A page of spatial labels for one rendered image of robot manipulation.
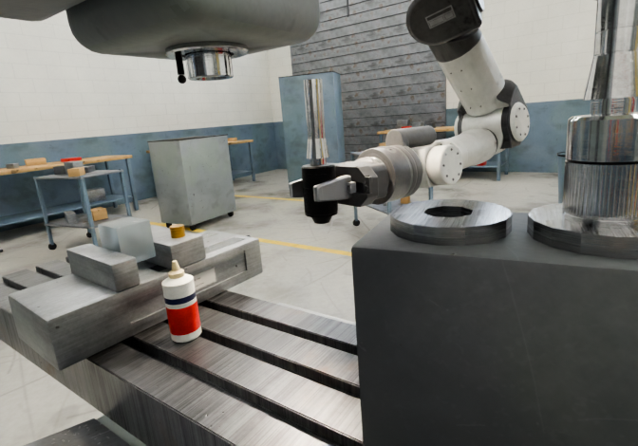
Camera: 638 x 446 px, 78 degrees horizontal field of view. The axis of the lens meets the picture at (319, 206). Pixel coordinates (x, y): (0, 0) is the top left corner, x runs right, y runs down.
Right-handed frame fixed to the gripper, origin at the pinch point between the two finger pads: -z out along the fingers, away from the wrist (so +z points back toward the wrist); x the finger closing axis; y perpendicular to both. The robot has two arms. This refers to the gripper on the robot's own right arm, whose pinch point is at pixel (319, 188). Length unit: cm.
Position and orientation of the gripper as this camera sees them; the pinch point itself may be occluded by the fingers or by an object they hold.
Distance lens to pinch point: 54.8
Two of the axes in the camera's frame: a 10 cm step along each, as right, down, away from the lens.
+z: 7.6, -1.9, 6.2
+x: 6.4, 1.2, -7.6
